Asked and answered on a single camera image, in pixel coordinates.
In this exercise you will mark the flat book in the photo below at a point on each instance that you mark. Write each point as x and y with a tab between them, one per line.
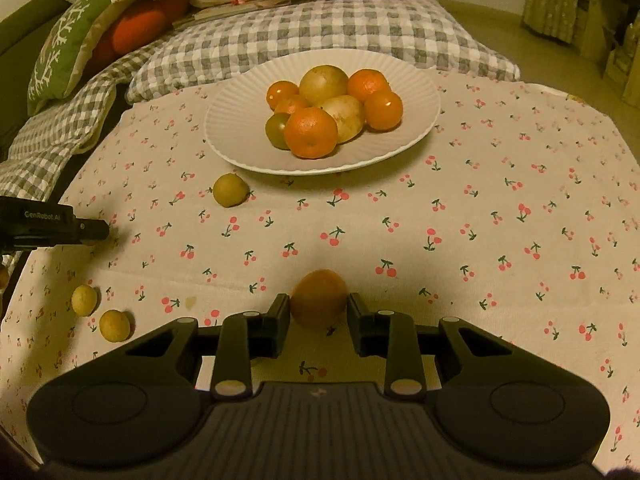
215	12

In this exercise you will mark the green round fruit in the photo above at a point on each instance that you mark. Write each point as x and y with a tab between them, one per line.
276	130

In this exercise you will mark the cherry print bed sheet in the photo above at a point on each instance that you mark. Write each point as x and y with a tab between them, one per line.
450	220

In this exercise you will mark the large orange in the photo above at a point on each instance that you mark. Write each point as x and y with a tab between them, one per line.
310	132

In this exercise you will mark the small yellow-green fruit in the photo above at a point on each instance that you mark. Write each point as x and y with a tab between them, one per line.
84	300
115	325
230	190

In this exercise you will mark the red plush pillow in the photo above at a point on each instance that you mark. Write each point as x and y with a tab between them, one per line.
135	25

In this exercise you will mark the wooden shelf unit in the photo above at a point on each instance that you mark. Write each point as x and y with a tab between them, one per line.
612	25

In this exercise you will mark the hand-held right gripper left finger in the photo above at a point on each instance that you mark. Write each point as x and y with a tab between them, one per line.
281	322

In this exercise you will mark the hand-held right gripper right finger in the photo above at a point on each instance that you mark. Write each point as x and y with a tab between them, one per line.
356	322

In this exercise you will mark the green white patterned pillow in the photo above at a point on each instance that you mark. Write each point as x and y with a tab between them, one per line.
65	55

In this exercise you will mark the oblong yellow pear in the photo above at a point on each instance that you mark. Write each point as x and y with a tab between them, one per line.
349	117

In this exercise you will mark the round yellow pear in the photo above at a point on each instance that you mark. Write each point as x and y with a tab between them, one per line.
323	84

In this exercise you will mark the small orange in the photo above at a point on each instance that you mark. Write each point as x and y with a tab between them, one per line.
280	92
291	105

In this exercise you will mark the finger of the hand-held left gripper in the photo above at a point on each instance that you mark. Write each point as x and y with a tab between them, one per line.
92	231

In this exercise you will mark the white ribbed plate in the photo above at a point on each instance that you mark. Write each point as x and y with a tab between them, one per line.
400	90

